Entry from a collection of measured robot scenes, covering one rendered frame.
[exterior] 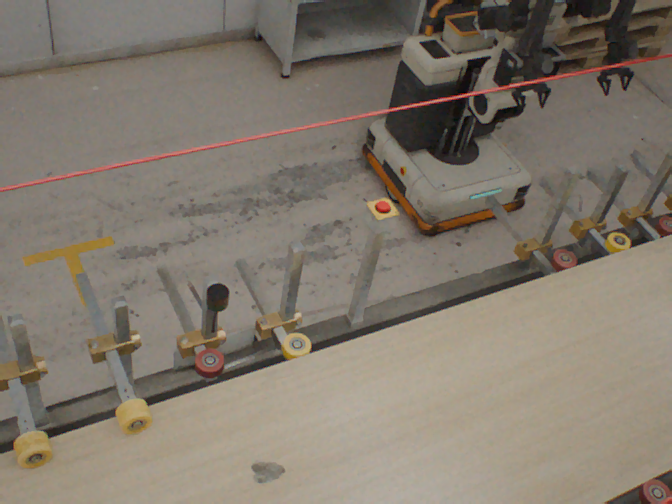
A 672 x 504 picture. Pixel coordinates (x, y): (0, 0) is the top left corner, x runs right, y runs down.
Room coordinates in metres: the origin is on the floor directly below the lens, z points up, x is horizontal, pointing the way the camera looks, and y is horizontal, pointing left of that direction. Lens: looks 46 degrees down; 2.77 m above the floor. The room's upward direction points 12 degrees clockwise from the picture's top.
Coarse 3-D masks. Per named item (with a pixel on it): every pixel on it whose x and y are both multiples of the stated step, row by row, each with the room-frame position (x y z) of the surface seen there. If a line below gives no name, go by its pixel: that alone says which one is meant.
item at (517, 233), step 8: (488, 200) 2.29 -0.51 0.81; (496, 200) 2.29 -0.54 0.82; (496, 208) 2.25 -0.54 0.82; (496, 216) 2.24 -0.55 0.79; (504, 216) 2.22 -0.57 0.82; (504, 224) 2.20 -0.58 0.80; (512, 224) 2.18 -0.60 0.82; (512, 232) 2.16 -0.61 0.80; (520, 232) 2.15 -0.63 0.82; (520, 240) 2.12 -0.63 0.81; (536, 256) 2.04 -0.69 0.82; (544, 256) 2.05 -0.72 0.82; (536, 264) 2.03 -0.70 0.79; (544, 264) 2.01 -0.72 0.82; (544, 272) 2.00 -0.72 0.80; (552, 272) 1.98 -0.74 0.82
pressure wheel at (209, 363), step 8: (200, 352) 1.29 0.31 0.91; (208, 352) 1.30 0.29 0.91; (216, 352) 1.30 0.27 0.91; (200, 360) 1.27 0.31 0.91; (208, 360) 1.27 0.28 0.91; (216, 360) 1.28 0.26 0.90; (224, 360) 1.29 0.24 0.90; (200, 368) 1.24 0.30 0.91; (208, 368) 1.25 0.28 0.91; (216, 368) 1.25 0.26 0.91; (208, 376) 1.24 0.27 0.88; (216, 376) 1.25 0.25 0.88
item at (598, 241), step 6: (540, 180) 2.45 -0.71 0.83; (546, 180) 2.44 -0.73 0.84; (546, 186) 2.41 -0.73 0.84; (552, 186) 2.41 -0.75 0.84; (546, 192) 2.40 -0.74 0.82; (552, 192) 2.38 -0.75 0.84; (552, 198) 2.38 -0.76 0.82; (570, 204) 2.33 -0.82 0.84; (564, 210) 2.31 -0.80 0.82; (570, 210) 2.30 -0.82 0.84; (576, 210) 2.30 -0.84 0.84; (570, 216) 2.29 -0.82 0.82; (576, 216) 2.27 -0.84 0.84; (582, 216) 2.28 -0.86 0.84; (588, 234) 2.20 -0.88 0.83; (594, 234) 2.19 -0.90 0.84; (594, 240) 2.17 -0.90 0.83; (600, 240) 2.17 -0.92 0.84; (600, 246) 2.15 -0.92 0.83; (606, 252) 2.12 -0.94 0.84
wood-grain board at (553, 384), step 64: (640, 256) 2.07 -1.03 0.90; (448, 320) 1.60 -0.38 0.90; (512, 320) 1.65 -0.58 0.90; (576, 320) 1.71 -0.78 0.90; (640, 320) 1.77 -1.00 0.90; (256, 384) 1.23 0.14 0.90; (320, 384) 1.28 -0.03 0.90; (384, 384) 1.32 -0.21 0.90; (448, 384) 1.37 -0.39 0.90; (512, 384) 1.41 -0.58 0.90; (576, 384) 1.46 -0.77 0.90; (640, 384) 1.51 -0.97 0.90; (64, 448) 0.93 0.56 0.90; (128, 448) 0.97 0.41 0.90; (192, 448) 1.00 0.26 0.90; (256, 448) 1.04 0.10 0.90; (320, 448) 1.08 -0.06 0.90; (384, 448) 1.12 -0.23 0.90; (448, 448) 1.16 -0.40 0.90; (512, 448) 1.20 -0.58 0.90; (576, 448) 1.24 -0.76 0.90; (640, 448) 1.29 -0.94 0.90
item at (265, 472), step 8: (256, 464) 0.99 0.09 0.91; (264, 464) 1.00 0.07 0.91; (272, 464) 1.00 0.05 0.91; (256, 472) 0.97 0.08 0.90; (264, 472) 0.97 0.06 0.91; (272, 472) 0.98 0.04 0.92; (280, 472) 0.99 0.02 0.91; (256, 480) 0.95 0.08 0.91; (264, 480) 0.95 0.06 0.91; (272, 480) 0.96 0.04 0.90
